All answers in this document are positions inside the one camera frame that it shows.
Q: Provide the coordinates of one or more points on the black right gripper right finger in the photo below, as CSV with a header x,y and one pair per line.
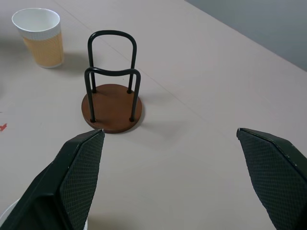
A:
x,y
275,172

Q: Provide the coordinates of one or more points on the orange and white paper cup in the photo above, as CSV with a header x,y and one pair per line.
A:
x,y
42,37

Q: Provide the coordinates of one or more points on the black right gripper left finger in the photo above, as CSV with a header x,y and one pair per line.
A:
x,y
72,182

